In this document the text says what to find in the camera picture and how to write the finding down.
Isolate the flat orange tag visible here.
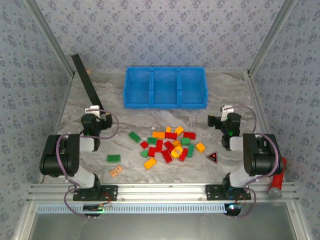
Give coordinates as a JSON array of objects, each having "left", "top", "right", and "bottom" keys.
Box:
[{"left": 109, "top": 165, "right": 124, "bottom": 178}]

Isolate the long black strip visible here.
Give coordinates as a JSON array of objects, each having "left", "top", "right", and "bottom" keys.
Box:
[{"left": 70, "top": 52, "right": 106, "bottom": 112}]

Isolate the grey slotted cable duct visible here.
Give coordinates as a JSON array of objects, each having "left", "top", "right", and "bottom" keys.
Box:
[{"left": 36, "top": 202, "right": 227, "bottom": 215}]

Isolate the red glitter cylinder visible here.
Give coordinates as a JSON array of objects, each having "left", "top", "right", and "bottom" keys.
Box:
[{"left": 268, "top": 157, "right": 288, "bottom": 200}]

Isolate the yellow arch lego brick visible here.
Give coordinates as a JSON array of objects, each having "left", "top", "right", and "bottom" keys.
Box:
[{"left": 170, "top": 146, "right": 184, "bottom": 159}]

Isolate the black triangle with red light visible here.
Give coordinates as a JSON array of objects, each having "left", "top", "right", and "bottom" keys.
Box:
[{"left": 205, "top": 151, "right": 219, "bottom": 166}]

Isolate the grey metal panel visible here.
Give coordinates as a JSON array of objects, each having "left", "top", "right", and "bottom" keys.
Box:
[{"left": 29, "top": 212, "right": 300, "bottom": 240}]

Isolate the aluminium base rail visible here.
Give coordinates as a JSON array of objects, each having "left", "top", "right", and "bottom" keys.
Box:
[{"left": 27, "top": 183, "right": 300, "bottom": 202}]

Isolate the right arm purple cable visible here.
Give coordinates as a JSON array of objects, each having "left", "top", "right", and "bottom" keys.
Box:
[{"left": 224, "top": 105, "right": 285, "bottom": 219}]

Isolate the aluminium frame post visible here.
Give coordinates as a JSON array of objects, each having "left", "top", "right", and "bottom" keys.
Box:
[
  {"left": 23, "top": 0, "right": 76, "bottom": 76},
  {"left": 247, "top": 0, "right": 300, "bottom": 76}
]

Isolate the thin red black wire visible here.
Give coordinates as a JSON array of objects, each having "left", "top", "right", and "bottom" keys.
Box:
[
  {"left": 99, "top": 192, "right": 113, "bottom": 209},
  {"left": 234, "top": 192, "right": 248, "bottom": 208}
]

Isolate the aluminium side rail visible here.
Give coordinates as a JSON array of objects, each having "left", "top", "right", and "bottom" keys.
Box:
[
  {"left": 246, "top": 71, "right": 285, "bottom": 186},
  {"left": 38, "top": 72, "right": 76, "bottom": 185}
]

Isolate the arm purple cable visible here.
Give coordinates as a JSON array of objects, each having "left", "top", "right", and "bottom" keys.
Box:
[
  {"left": 224, "top": 105, "right": 285, "bottom": 219},
  {"left": 55, "top": 109, "right": 120, "bottom": 219}
]

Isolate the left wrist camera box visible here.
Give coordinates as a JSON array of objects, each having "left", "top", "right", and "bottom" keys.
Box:
[{"left": 84, "top": 105, "right": 107, "bottom": 119}]

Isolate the blue three-compartment bin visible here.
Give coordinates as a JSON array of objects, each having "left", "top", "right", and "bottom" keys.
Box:
[{"left": 122, "top": 66, "right": 209, "bottom": 110}]

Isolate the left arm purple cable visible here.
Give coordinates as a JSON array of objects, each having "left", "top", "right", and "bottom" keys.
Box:
[{"left": 55, "top": 109, "right": 120, "bottom": 219}]

